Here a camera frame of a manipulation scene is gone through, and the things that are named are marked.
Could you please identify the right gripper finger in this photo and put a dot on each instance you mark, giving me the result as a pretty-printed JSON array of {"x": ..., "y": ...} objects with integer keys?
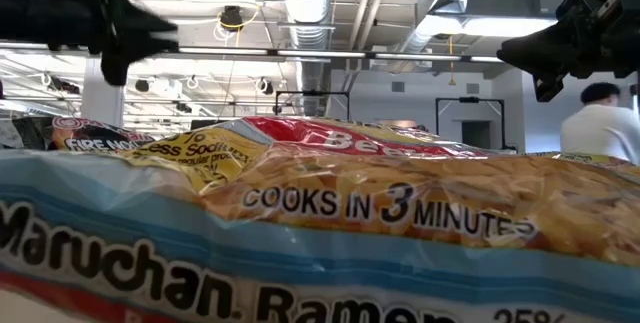
[
  {"x": 540, "y": 45},
  {"x": 547, "y": 75}
]

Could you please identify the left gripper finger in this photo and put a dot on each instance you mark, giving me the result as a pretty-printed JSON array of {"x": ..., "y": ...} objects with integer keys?
[
  {"x": 117, "y": 63},
  {"x": 140, "y": 23}
]

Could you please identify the black fire noodle packet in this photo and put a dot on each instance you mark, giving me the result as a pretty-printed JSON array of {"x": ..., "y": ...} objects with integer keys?
[{"x": 100, "y": 144}]

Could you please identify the blue beef ramen packet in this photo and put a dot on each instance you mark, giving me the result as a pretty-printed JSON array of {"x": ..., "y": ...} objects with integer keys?
[{"x": 320, "y": 233}]

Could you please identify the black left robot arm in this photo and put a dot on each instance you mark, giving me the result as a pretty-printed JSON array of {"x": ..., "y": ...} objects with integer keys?
[{"x": 30, "y": 8}]

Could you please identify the white square column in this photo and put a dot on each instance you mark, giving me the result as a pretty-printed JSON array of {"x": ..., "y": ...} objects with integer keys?
[{"x": 102, "y": 103}]

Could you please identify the person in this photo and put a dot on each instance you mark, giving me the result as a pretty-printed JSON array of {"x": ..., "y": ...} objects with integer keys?
[{"x": 600, "y": 128}]

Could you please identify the long white light strip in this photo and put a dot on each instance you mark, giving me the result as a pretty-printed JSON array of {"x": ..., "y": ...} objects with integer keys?
[{"x": 320, "y": 53}]

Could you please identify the black dome camera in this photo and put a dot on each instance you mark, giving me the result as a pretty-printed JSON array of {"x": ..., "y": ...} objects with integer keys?
[{"x": 231, "y": 17}]

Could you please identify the ribbed silver air duct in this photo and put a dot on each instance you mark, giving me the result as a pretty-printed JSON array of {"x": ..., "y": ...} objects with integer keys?
[{"x": 307, "y": 3}]

